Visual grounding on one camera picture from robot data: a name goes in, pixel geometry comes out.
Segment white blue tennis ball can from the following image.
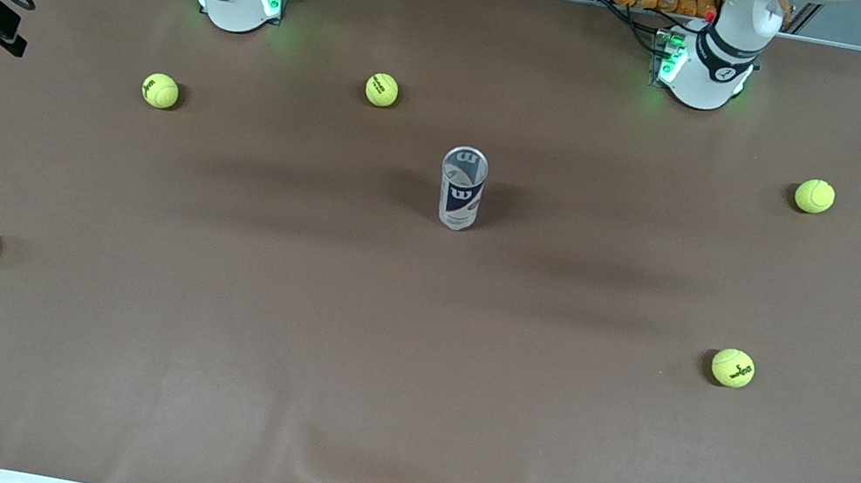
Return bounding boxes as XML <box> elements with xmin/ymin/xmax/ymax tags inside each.
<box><xmin>431</xmin><ymin>142</ymin><xmax>494</xmax><ymax>235</ymax></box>

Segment brown table mat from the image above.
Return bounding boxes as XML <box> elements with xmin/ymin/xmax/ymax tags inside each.
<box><xmin>0</xmin><ymin>0</ymin><xmax>861</xmax><ymax>483</ymax></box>

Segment yellow tennis ball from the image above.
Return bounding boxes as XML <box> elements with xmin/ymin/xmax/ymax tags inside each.
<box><xmin>792</xmin><ymin>175</ymin><xmax>838</xmax><ymax>218</ymax></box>
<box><xmin>139</xmin><ymin>70</ymin><xmax>183</xmax><ymax>112</ymax></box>
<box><xmin>362</xmin><ymin>70</ymin><xmax>403</xmax><ymax>111</ymax></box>
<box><xmin>707</xmin><ymin>345</ymin><xmax>759</xmax><ymax>392</ymax></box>

